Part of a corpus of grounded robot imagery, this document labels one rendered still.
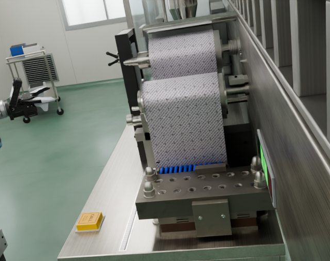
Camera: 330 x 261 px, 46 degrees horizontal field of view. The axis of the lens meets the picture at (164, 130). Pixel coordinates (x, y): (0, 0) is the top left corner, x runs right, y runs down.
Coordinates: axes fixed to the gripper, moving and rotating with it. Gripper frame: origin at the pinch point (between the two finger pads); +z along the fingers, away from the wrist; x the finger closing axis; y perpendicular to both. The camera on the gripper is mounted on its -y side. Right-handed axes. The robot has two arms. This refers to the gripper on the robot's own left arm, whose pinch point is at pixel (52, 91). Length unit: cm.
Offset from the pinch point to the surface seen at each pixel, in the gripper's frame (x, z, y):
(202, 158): 69, 35, 9
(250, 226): 93, 37, 20
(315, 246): 140, 13, -27
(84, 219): 60, -5, 23
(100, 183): 34.6, 6.2, 29.2
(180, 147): 65, 30, 5
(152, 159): 53, 23, 14
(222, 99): 70, 43, -10
